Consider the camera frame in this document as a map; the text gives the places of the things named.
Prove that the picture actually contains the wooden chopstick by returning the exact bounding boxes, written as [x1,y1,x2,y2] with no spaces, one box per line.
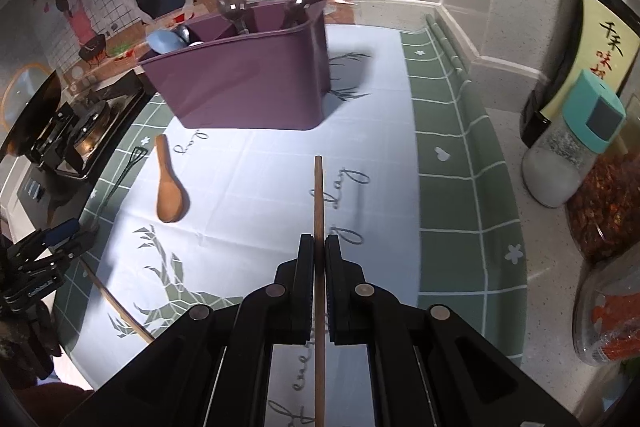
[78,258,154,343]
[314,156,326,427]

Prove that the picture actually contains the brown wooden spoon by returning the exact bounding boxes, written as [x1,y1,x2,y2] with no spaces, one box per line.
[155,134,189,223]

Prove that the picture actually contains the black shovel shaped spoon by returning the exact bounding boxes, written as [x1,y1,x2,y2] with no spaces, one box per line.
[96,146,149,218]

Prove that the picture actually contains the light blue plastic spoon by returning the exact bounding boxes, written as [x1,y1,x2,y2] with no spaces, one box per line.
[146,29,188,54]

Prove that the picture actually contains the black handled steel spoon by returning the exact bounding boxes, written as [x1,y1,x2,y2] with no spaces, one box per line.
[216,0,250,35]

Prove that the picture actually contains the green checkered table mat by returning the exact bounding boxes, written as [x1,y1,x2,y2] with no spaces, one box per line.
[54,20,527,426]

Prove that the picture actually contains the black gas stove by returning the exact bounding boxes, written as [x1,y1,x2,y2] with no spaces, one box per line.
[16,70,155,229]

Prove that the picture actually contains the glass pan lid orange rim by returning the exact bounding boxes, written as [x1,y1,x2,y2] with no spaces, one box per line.
[1,63,52,131]

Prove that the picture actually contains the purple plastic utensil holder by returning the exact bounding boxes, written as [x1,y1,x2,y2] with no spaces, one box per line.
[140,0,331,130]

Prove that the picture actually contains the orange capped plastic bottle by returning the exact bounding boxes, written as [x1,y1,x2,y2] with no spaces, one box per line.
[573,244,640,366]

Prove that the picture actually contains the chili jar yellow lid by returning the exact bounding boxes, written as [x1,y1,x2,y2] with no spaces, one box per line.
[566,94,640,265]

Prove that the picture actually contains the salt shaker teal cap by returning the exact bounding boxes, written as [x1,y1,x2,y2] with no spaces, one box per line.
[521,69,626,208]

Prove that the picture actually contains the soy sauce bottle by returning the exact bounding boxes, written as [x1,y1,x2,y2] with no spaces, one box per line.
[520,0,639,146]

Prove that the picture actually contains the black frying pan orange handle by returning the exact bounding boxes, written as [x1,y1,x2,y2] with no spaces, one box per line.
[1,72,61,157]

